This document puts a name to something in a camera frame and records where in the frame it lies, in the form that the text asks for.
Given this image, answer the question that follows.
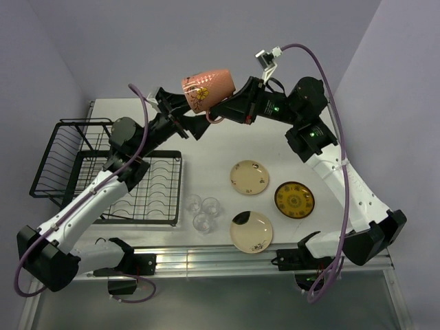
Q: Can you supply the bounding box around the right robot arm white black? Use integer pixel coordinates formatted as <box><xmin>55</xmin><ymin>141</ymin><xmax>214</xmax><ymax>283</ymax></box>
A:
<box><xmin>208</xmin><ymin>77</ymin><xmax>407</xmax><ymax>268</ymax></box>

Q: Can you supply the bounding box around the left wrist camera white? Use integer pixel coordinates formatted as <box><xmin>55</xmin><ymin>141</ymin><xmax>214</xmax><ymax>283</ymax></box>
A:
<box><xmin>146</xmin><ymin>88</ymin><xmax>162</xmax><ymax>113</ymax></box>

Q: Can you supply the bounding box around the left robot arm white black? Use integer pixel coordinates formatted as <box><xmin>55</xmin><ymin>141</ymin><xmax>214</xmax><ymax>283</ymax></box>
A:
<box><xmin>14</xmin><ymin>85</ymin><xmax>209</xmax><ymax>297</ymax></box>

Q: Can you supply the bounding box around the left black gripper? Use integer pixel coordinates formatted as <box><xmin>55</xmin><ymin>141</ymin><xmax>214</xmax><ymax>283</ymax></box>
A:
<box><xmin>134</xmin><ymin>89</ymin><xmax>217</xmax><ymax>158</ymax></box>

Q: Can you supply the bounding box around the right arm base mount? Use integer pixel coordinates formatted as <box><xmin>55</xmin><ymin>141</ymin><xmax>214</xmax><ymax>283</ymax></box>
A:
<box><xmin>271</xmin><ymin>248</ymin><xmax>326</xmax><ymax>292</ymax></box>

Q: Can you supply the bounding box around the cream plate lower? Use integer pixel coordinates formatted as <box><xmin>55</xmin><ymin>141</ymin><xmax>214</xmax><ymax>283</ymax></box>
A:
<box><xmin>230</xmin><ymin>211</ymin><xmax>273</xmax><ymax>254</ymax></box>

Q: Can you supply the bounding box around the clear glass cup front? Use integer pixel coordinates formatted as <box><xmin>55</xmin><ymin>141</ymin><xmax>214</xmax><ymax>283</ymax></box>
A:
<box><xmin>192</xmin><ymin>213</ymin><xmax>212</xmax><ymax>234</ymax></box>

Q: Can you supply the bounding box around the black wire dish rack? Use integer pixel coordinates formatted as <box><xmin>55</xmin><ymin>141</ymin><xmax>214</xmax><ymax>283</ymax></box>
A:
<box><xmin>28</xmin><ymin>119</ymin><xmax>183</xmax><ymax>230</ymax></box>

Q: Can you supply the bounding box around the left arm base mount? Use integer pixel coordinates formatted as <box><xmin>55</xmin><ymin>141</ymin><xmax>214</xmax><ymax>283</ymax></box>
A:
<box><xmin>93</xmin><ymin>253</ymin><xmax>157</xmax><ymax>303</ymax></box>

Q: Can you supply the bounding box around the clear glass cup left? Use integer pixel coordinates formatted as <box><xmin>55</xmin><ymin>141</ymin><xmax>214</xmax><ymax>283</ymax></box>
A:
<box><xmin>186</xmin><ymin>195</ymin><xmax>202</xmax><ymax>215</ymax></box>

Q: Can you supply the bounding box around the cream plate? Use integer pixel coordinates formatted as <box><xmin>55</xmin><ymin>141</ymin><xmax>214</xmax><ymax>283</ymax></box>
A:
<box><xmin>230</xmin><ymin>211</ymin><xmax>273</xmax><ymax>254</ymax></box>
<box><xmin>230</xmin><ymin>159</ymin><xmax>270</xmax><ymax>195</ymax></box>

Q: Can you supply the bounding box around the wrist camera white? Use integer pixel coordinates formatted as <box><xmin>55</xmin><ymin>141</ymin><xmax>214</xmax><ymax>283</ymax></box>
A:
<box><xmin>254</xmin><ymin>47</ymin><xmax>283</xmax><ymax>84</ymax></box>
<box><xmin>146</xmin><ymin>88</ymin><xmax>162</xmax><ymax>113</ymax></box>

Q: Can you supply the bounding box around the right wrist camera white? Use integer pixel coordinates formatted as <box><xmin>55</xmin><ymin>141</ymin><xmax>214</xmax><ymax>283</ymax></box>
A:
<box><xmin>254</xmin><ymin>47</ymin><xmax>283</xmax><ymax>84</ymax></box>

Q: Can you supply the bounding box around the black yellow ornate plate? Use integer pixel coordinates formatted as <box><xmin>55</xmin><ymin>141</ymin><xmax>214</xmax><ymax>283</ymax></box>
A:
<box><xmin>274</xmin><ymin>181</ymin><xmax>316</xmax><ymax>219</ymax></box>

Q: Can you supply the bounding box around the clear glass cup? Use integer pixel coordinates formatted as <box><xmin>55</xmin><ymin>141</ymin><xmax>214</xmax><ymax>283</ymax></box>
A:
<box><xmin>201</xmin><ymin>197</ymin><xmax>220</xmax><ymax>217</ymax></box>
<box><xmin>192</xmin><ymin>213</ymin><xmax>212</xmax><ymax>234</ymax></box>
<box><xmin>186</xmin><ymin>195</ymin><xmax>202</xmax><ymax>215</ymax></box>

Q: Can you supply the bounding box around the clear glass cup right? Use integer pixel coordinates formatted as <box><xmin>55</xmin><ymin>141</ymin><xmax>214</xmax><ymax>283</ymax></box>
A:
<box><xmin>201</xmin><ymin>197</ymin><xmax>220</xmax><ymax>217</ymax></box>

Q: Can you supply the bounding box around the aluminium rail frame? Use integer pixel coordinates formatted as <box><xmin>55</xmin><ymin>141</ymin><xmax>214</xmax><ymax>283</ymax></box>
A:
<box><xmin>31</xmin><ymin>118</ymin><xmax>413</xmax><ymax>329</ymax></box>

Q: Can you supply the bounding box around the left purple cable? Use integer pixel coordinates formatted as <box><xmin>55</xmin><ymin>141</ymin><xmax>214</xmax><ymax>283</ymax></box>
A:
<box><xmin>12</xmin><ymin>82</ymin><xmax>157</xmax><ymax>305</ymax></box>

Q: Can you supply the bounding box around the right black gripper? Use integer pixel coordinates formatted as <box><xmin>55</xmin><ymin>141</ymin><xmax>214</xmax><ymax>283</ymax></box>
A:
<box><xmin>210</xmin><ymin>76</ymin><xmax>301</xmax><ymax>126</ymax></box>

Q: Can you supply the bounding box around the large pink flower mug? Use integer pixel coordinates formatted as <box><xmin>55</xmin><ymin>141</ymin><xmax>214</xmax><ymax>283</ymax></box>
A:
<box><xmin>181</xmin><ymin>69</ymin><xmax>236</xmax><ymax>124</ymax></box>

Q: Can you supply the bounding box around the cream plate upper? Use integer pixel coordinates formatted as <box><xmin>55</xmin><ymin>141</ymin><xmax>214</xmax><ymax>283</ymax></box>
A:
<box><xmin>230</xmin><ymin>159</ymin><xmax>270</xmax><ymax>195</ymax></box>

